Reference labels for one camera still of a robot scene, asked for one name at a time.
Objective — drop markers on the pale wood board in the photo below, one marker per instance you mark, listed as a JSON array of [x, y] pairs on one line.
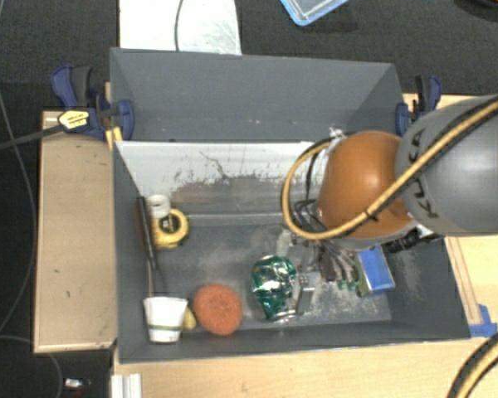
[[74, 230]]

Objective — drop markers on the green crushed can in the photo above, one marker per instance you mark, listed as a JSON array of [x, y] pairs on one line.
[[274, 282]]

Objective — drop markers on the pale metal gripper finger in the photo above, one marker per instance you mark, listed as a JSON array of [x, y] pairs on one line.
[[305, 299], [285, 244]]

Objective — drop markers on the white tape roll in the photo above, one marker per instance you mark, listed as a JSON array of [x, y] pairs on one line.
[[159, 205]]

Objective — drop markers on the black cylinder on white bracket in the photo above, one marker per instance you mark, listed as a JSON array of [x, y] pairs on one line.
[[403, 243]]

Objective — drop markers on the white paper cup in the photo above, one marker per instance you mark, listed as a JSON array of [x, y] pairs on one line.
[[164, 319]]

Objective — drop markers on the black thin stick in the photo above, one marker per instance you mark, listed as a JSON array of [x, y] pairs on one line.
[[146, 232]]

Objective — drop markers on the grey metal bin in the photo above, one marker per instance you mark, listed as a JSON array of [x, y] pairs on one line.
[[232, 98]]

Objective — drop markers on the yellow small toy fruit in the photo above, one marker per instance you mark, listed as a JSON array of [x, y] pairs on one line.
[[189, 321]]

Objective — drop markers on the yellow tape measure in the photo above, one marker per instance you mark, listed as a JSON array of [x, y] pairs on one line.
[[170, 229]]

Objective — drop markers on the blue sponge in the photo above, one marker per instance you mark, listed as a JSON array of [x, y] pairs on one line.
[[377, 270]]

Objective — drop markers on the orange round sponge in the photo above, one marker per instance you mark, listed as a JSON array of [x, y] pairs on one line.
[[217, 310]]

